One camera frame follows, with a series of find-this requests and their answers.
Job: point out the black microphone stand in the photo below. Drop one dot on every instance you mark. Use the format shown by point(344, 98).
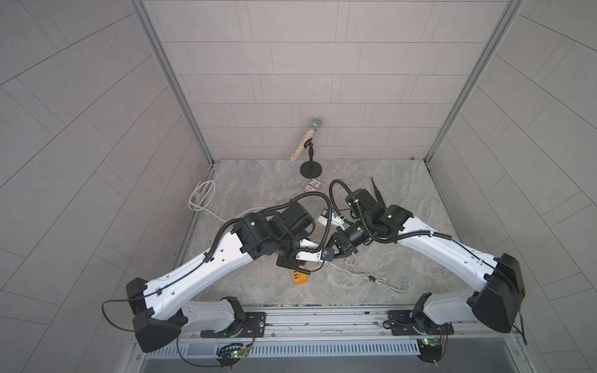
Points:
point(310, 169)

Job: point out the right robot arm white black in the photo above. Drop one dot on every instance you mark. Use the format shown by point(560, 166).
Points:
point(495, 290)

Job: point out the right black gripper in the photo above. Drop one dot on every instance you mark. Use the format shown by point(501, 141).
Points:
point(344, 241)

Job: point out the white vented cable duct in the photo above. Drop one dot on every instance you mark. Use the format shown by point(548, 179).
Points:
point(297, 348)

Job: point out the glitter microphone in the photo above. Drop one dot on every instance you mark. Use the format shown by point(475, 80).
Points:
point(315, 125)

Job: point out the aluminium mounting rail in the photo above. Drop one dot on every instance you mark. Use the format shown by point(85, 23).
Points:
point(280, 322)

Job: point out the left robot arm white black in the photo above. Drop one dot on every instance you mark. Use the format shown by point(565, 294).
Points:
point(162, 308)

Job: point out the black electric toothbrush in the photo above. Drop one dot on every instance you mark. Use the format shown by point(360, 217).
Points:
point(377, 191)

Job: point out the small pink patterned box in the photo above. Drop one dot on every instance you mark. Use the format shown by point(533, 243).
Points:
point(313, 185)

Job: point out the orange power strip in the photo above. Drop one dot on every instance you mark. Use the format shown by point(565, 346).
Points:
point(298, 277)

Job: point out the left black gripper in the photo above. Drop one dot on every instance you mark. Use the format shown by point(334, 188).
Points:
point(291, 263)

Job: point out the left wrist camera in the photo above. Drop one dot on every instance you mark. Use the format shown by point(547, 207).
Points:
point(310, 251)

